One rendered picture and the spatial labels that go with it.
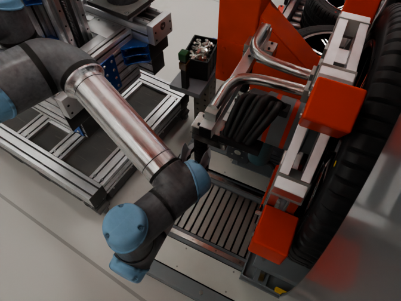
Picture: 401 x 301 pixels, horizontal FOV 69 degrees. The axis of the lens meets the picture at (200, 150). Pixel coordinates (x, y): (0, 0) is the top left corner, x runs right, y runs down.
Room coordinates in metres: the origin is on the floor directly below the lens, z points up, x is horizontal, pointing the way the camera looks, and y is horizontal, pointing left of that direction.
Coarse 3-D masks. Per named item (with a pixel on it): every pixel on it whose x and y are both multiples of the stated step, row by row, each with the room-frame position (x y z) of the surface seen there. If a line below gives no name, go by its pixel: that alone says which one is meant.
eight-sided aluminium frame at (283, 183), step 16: (352, 16) 0.59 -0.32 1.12; (336, 32) 0.53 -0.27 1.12; (352, 32) 0.56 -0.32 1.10; (336, 48) 0.48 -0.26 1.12; (352, 48) 0.48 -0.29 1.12; (320, 64) 0.43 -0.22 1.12; (352, 64) 0.43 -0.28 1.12; (336, 80) 0.40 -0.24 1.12; (352, 80) 0.39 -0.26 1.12; (304, 128) 0.34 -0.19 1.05; (320, 144) 0.32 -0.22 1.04; (288, 160) 0.30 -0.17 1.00; (288, 176) 0.28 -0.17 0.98; (304, 176) 0.28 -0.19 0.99; (272, 192) 0.27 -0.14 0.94; (288, 192) 0.26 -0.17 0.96; (304, 192) 0.25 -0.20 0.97; (288, 208) 0.25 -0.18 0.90
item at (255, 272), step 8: (248, 256) 0.35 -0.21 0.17; (248, 264) 0.33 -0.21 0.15; (248, 272) 0.29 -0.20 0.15; (256, 272) 0.29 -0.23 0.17; (264, 272) 0.29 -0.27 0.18; (248, 280) 0.26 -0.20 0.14; (256, 280) 0.26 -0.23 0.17; (264, 280) 0.26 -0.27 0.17; (272, 280) 0.26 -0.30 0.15; (280, 280) 0.26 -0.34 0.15; (264, 288) 0.23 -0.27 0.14; (272, 288) 0.23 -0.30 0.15; (280, 288) 0.22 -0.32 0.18; (288, 288) 0.23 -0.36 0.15
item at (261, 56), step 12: (264, 24) 0.74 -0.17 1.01; (252, 36) 0.69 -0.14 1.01; (264, 36) 0.73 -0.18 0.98; (252, 48) 0.64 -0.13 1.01; (324, 48) 0.53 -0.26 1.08; (264, 60) 0.59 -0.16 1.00; (276, 60) 0.58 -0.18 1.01; (288, 72) 0.56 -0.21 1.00; (300, 72) 0.55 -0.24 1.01; (312, 72) 0.53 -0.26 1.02
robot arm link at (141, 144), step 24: (48, 48) 0.50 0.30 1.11; (72, 48) 0.52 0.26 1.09; (72, 72) 0.55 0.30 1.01; (96, 72) 0.49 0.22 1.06; (72, 96) 0.45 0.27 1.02; (96, 96) 0.42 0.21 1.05; (120, 96) 0.44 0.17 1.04; (96, 120) 0.39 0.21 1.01; (120, 120) 0.38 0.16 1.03; (120, 144) 0.34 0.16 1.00; (144, 144) 0.33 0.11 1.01; (144, 168) 0.29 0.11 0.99; (168, 168) 0.29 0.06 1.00; (192, 168) 0.29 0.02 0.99; (168, 192) 0.24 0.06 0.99; (192, 192) 0.25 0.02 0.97
